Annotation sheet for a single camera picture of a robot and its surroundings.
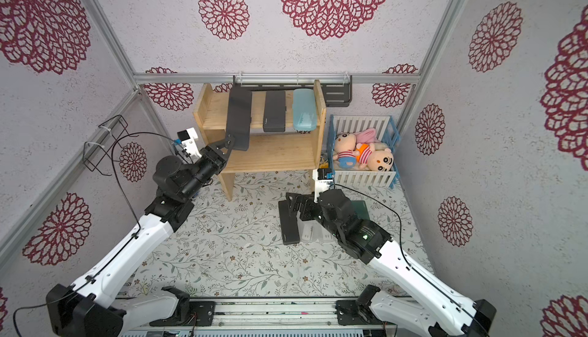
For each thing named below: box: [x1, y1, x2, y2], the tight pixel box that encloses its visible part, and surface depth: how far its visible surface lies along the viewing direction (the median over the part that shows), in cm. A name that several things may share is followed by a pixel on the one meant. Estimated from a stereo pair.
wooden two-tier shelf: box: [192, 79, 327, 202], surface depth 81 cm
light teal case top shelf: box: [292, 88, 317, 135], surface depth 73 cm
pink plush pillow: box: [353, 127, 380, 144], surface depth 114 cm
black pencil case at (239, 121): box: [226, 85, 252, 151], surface depth 70 cm
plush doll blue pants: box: [332, 133, 360, 169], surface depth 107 cm
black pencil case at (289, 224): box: [277, 199, 301, 246], surface depth 92 cm
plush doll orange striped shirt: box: [352, 142, 395, 172], surface depth 104 cm
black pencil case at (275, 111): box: [262, 90, 287, 133], surface depth 75 cm
